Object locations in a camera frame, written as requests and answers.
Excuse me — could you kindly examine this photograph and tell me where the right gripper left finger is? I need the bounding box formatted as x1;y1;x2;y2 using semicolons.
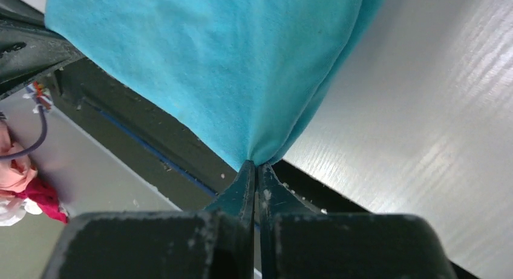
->
42;161;255;278

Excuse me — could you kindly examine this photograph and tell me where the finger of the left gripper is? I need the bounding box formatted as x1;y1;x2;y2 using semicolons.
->
1;0;84;99

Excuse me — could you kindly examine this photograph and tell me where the cyan t-shirt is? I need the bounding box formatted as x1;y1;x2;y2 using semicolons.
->
44;0;383;169

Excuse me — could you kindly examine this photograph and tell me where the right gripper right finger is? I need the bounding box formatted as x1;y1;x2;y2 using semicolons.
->
257;164;456;278

